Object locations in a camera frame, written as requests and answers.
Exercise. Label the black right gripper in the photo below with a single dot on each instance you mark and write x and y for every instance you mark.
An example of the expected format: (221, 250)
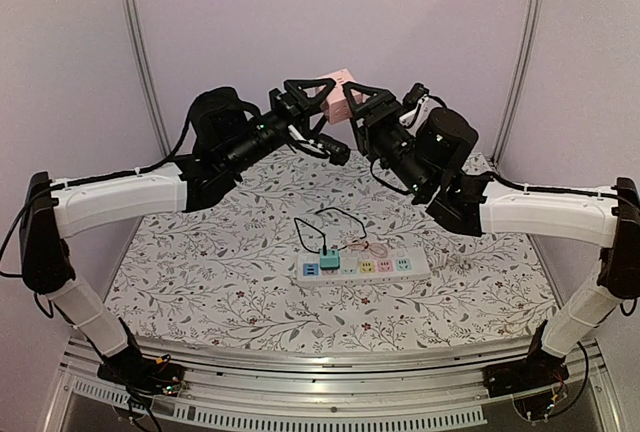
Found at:
(379, 112)

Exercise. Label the aluminium frame post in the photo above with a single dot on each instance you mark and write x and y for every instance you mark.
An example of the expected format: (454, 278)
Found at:
(140, 56)
(525, 51)

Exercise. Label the pink cube socket adapter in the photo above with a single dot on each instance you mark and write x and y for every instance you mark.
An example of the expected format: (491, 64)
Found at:
(335, 107)

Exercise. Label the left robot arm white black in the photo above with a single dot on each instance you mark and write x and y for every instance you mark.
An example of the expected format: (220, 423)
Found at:
(231, 135)

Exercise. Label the teal cube charger plug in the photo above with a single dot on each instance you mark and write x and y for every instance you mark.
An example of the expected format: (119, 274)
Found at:
(329, 260)

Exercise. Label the white USB charger block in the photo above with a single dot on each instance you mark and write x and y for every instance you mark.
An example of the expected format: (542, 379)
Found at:
(350, 256)

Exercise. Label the left aluminium frame post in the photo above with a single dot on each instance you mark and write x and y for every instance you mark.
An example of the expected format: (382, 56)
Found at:
(140, 56)

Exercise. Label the aluminium front rail base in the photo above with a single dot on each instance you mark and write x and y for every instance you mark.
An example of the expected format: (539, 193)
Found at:
(227, 389)

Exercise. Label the white colourful power strip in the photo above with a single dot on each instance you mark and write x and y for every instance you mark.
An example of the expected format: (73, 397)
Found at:
(389, 267)

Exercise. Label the floral patterned table mat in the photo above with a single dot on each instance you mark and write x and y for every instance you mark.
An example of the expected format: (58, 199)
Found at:
(225, 276)

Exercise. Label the right aluminium frame post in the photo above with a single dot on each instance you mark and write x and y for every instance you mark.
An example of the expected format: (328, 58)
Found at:
(525, 51)

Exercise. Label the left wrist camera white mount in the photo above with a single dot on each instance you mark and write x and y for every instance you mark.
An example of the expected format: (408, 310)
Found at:
(322, 147)

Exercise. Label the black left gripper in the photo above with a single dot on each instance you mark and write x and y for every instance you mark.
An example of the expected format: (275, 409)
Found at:
(300, 112)

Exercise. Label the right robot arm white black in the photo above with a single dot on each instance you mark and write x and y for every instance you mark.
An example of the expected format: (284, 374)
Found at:
(429, 164)

